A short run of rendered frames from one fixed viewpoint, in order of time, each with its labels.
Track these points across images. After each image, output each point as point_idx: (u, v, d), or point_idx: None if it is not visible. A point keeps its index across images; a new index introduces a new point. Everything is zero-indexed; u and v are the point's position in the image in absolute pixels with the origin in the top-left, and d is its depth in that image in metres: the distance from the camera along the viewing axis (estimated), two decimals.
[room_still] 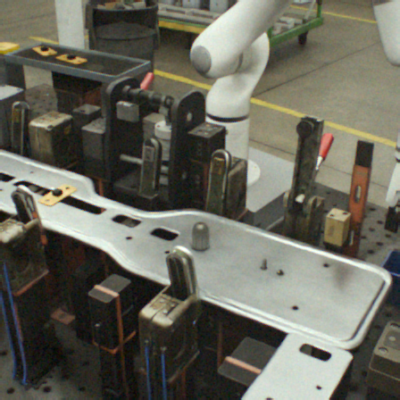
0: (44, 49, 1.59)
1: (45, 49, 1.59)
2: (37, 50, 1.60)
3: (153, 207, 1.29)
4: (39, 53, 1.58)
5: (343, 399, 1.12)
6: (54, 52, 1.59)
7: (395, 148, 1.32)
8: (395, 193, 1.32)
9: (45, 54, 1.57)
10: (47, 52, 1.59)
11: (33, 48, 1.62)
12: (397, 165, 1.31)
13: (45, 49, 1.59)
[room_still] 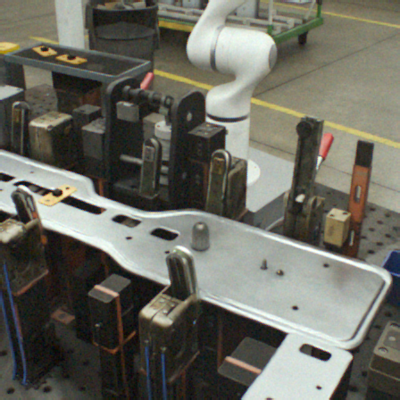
0: (44, 49, 1.59)
1: (45, 49, 1.59)
2: (37, 50, 1.60)
3: (153, 207, 1.29)
4: (39, 53, 1.58)
5: (343, 399, 1.12)
6: (54, 52, 1.59)
7: None
8: None
9: (45, 54, 1.57)
10: (47, 52, 1.59)
11: (33, 48, 1.62)
12: None
13: (45, 49, 1.59)
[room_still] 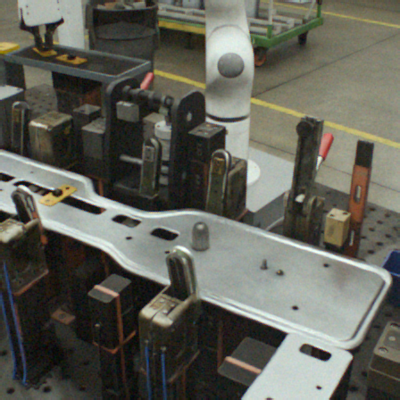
0: (44, 49, 1.59)
1: (45, 49, 1.59)
2: (37, 50, 1.60)
3: (153, 207, 1.29)
4: (39, 53, 1.58)
5: (343, 399, 1.12)
6: (54, 52, 1.59)
7: None
8: (21, 13, 1.53)
9: (45, 54, 1.57)
10: (47, 52, 1.59)
11: (33, 48, 1.62)
12: None
13: (45, 49, 1.59)
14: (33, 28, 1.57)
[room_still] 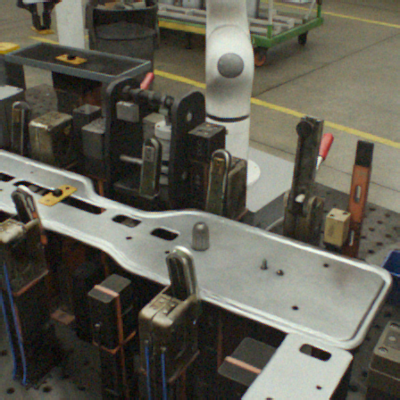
0: (42, 28, 1.56)
1: (44, 28, 1.57)
2: (34, 29, 1.57)
3: (153, 207, 1.29)
4: (37, 31, 1.56)
5: (343, 399, 1.12)
6: (53, 30, 1.56)
7: None
8: None
9: (43, 32, 1.55)
10: (45, 30, 1.56)
11: (30, 27, 1.59)
12: None
13: (44, 28, 1.57)
14: (30, 5, 1.54)
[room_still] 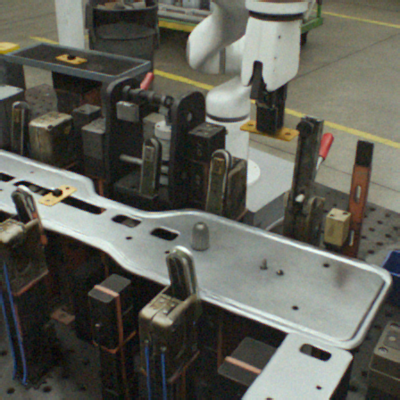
0: None
1: None
2: (256, 131, 0.92)
3: (153, 207, 1.29)
4: (270, 136, 0.91)
5: (343, 399, 1.12)
6: (292, 129, 0.92)
7: None
8: (254, 71, 0.84)
9: (283, 136, 0.91)
10: (279, 131, 0.92)
11: (242, 128, 0.93)
12: (250, 20, 0.82)
13: None
14: None
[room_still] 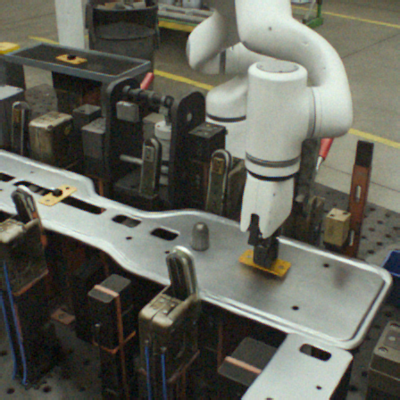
0: None
1: None
2: (254, 264, 1.04)
3: (153, 207, 1.29)
4: (266, 269, 1.02)
5: (343, 399, 1.12)
6: (285, 262, 1.04)
7: (245, 154, 0.94)
8: (252, 221, 0.96)
9: (277, 270, 1.02)
10: (274, 263, 1.04)
11: (240, 259, 1.05)
12: (248, 179, 0.94)
13: None
14: None
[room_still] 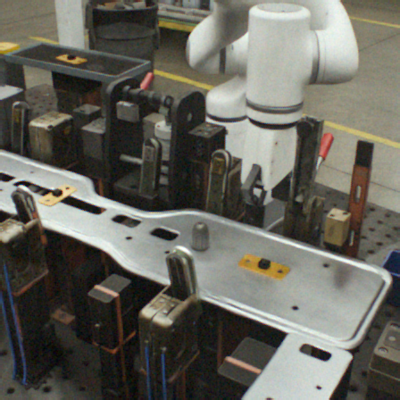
0: (267, 265, 1.04)
1: (269, 264, 1.04)
2: (253, 269, 1.04)
3: (153, 207, 1.29)
4: (265, 274, 1.03)
5: (343, 399, 1.12)
6: (284, 266, 1.04)
7: (245, 102, 0.90)
8: (252, 168, 0.91)
9: (276, 274, 1.03)
10: (273, 269, 1.04)
11: (239, 264, 1.05)
12: (249, 127, 0.90)
13: (269, 264, 1.04)
14: None
